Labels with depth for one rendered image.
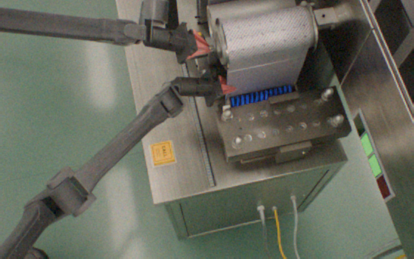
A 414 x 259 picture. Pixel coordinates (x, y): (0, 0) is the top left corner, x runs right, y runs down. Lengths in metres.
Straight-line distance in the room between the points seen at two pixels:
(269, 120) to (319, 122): 0.16
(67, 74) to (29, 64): 0.23
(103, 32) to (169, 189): 0.58
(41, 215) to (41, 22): 0.46
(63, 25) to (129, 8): 0.69
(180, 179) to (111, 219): 0.99
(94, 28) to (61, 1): 1.93
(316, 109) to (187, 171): 0.46
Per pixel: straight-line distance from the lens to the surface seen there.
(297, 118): 1.50
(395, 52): 1.17
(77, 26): 1.21
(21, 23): 1.21
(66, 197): 1.18
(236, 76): 1.39
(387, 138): 1.24
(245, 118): 1.48
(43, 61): 2.93
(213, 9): 1.43
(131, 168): 2.53
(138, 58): 1.74
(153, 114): 1.28
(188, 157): 1.57
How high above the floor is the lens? 2.38
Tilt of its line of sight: 67 degrees down
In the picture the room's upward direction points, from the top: 1 degrees counter-clockwise
